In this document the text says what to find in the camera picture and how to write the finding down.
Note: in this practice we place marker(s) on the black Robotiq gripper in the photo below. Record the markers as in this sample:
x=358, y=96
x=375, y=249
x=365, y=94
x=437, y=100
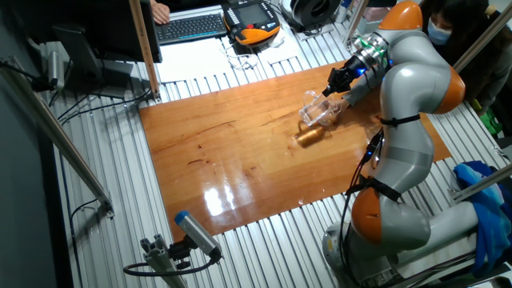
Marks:
x=346, y=74

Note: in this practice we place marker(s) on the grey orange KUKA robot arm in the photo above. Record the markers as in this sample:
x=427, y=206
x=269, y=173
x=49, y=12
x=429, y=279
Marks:
x=412, y=88

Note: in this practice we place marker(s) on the helper forearm grey sleeve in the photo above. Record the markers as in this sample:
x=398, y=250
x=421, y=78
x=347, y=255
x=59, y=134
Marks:
x=362, y=88

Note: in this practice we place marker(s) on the helper bare hand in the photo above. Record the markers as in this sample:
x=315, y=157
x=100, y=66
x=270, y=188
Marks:
x=342, y=108

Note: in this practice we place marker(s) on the operator hand at keyboard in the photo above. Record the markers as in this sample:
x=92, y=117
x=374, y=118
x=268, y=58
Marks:
x=160, y=12

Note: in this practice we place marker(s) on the small white paper sheet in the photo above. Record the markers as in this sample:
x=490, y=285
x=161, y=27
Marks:
x=286, y=54

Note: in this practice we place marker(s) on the white crumpled tissue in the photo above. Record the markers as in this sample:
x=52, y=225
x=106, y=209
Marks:
x=277, y=39

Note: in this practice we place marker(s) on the silver can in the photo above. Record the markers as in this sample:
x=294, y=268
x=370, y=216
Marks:
x=341, y=12

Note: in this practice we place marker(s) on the black round spool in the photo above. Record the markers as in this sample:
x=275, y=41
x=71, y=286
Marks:
x=314, y=12

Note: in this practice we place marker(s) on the orange black teach pendant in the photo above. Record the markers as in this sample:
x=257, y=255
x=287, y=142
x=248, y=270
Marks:
x=252, y=24

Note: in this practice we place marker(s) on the glossy wooden board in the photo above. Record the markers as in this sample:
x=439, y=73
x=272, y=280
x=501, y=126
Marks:
x=220, y=160

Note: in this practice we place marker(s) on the large white paper sheet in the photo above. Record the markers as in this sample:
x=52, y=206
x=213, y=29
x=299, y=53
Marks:
x=192, y=60

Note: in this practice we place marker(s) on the black computer keyboard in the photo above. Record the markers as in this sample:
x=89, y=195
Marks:
x=191, y=28

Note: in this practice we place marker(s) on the person in face mask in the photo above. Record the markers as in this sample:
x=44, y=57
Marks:
x=484, y=38

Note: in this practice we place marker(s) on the green plastic object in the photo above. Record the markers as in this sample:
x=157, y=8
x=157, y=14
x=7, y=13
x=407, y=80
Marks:
x=490, y=120

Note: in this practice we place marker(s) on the person with long dark hair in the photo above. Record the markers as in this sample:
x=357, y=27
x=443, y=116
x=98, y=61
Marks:
x=492, y=68

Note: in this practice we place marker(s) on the blue cloth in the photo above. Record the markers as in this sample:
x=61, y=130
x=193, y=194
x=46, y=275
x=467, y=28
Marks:
x=488, y=216

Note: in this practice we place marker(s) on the black computer monitor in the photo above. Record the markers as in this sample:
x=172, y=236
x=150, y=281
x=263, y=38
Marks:
x=100, y=32

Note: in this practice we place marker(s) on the grey monitor stand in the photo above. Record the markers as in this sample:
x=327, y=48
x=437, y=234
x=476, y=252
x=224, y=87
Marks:
x=80, y=52

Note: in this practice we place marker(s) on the slanted aluminium frame post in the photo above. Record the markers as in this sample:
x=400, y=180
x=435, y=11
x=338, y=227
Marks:
x=354, y=24

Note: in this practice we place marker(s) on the short aluminium frame beam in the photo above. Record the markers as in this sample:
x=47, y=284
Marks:
x=484, y=182

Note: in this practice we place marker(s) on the wooden upright post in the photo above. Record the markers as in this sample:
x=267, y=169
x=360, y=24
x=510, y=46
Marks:
x=145, y=48

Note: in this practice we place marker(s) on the silver camera with blue cap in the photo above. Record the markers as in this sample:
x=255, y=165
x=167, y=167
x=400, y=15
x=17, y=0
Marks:
x=198, y=234

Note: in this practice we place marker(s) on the short aluminium profile mount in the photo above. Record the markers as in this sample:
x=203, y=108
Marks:
x=160, y=260

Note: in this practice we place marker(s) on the long aluminium frame beam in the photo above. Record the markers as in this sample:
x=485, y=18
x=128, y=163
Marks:
x=60, y=140

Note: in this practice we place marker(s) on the small silver camera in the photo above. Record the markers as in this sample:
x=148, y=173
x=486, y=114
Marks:
x=56, y=70

